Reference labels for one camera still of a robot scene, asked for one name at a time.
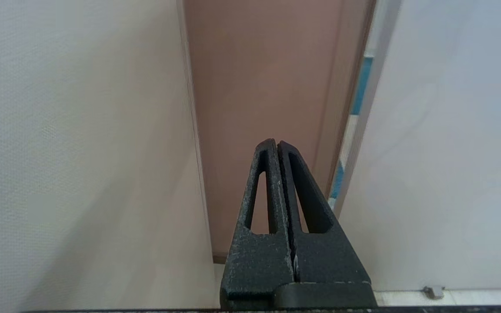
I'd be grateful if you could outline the small metal door stop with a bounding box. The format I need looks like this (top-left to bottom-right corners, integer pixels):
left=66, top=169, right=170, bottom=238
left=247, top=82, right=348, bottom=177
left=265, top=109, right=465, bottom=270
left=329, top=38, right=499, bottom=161
left=422, top=286, right=445, bottom=300

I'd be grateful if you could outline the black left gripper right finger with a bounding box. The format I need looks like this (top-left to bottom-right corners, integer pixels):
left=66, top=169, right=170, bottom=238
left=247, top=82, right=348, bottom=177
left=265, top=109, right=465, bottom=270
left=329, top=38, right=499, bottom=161
left=278, top=140, right=375, bottom=307

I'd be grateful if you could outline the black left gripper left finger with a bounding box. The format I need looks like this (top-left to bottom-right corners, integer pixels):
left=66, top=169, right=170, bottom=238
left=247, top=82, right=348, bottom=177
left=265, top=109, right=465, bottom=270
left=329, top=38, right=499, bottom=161
left=220, top=138, right=295, bottom=307

